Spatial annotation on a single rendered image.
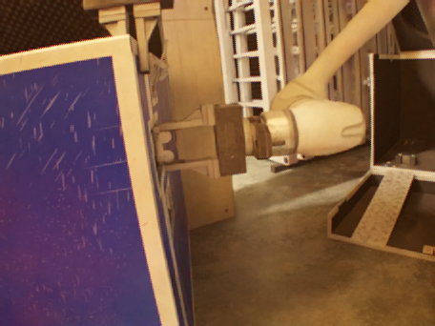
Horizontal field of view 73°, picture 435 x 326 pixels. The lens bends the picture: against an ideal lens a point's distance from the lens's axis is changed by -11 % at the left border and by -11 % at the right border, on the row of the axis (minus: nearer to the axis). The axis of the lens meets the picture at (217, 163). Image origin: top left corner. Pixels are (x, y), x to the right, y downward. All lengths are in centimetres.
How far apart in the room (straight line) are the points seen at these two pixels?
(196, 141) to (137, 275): 145
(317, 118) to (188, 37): 135
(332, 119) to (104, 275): 47
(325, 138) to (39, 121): 47
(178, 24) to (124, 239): 152
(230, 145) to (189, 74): 129
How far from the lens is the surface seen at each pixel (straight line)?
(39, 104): 46
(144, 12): 50
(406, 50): 333
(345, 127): 64
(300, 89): 76
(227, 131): 60
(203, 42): 192
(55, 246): 52
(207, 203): 202
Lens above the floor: 90
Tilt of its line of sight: 15 degrees down
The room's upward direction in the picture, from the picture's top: 6 degrees counter-clockwise
